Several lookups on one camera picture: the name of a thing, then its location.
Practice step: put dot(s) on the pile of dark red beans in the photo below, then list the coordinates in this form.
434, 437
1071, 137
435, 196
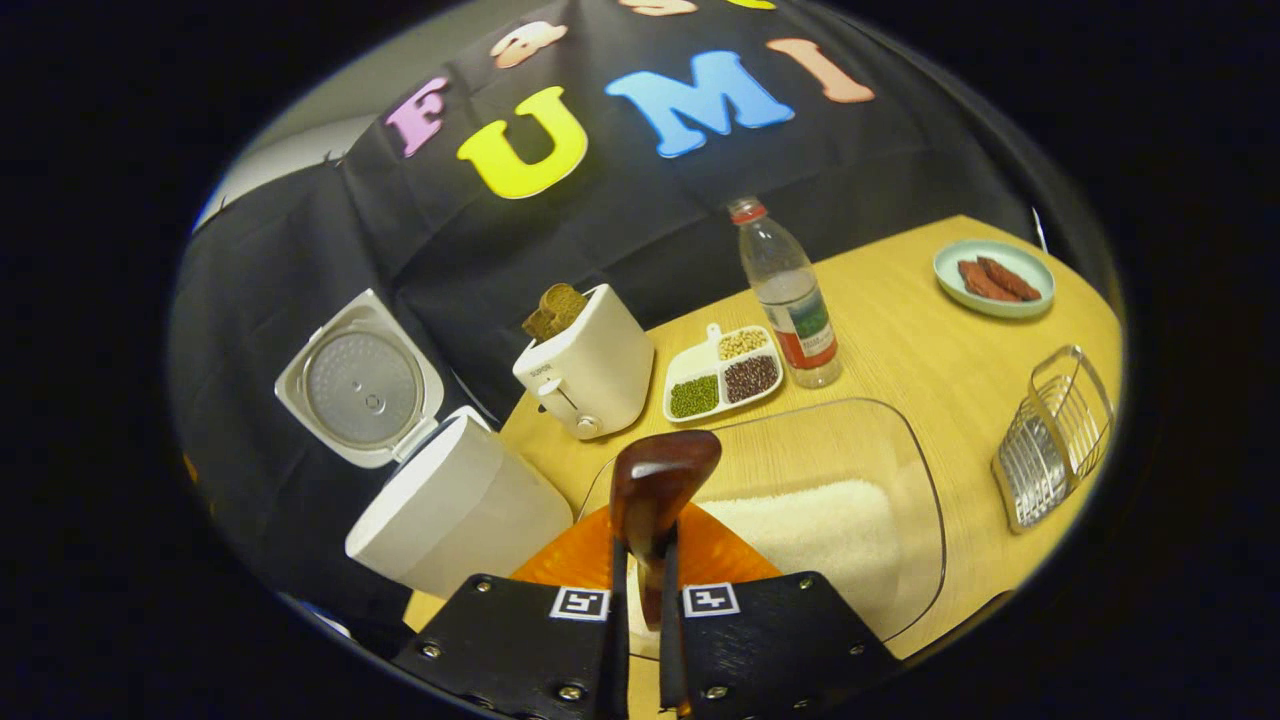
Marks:
750, 378

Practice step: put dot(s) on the clear glass container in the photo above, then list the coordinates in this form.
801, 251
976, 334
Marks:
780, 440

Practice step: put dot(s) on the brown wooden spoon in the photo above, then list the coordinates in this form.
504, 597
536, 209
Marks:
660, 480

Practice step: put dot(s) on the red meat slice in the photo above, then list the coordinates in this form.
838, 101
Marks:
1012, 280
985, 285

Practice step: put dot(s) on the pale green plate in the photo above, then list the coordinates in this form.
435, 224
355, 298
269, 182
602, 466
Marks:
950, 265

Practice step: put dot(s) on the brown toast slice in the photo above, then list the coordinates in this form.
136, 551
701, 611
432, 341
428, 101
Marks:
535, 325
565, 305

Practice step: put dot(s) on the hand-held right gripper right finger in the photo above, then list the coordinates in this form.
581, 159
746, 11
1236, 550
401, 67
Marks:
770, 640

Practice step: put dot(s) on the pile of yellow beans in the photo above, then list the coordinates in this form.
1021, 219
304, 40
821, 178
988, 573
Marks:
742, 344

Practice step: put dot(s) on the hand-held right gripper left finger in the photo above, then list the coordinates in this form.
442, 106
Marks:
520, 640

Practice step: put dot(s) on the white rice cooker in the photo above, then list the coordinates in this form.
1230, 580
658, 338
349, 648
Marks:
450, 510

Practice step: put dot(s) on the clear plastic water bottle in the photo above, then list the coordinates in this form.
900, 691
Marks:
790, 300

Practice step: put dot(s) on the white toaster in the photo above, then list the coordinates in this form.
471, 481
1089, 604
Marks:
600, 370

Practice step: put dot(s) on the black backdrop cloth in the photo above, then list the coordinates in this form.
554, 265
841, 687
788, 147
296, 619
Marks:
300, 250

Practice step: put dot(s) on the white divided dish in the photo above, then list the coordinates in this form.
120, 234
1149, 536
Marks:
698, 358

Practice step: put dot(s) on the pile of green beans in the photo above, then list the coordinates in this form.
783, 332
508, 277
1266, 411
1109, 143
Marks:
693, 396

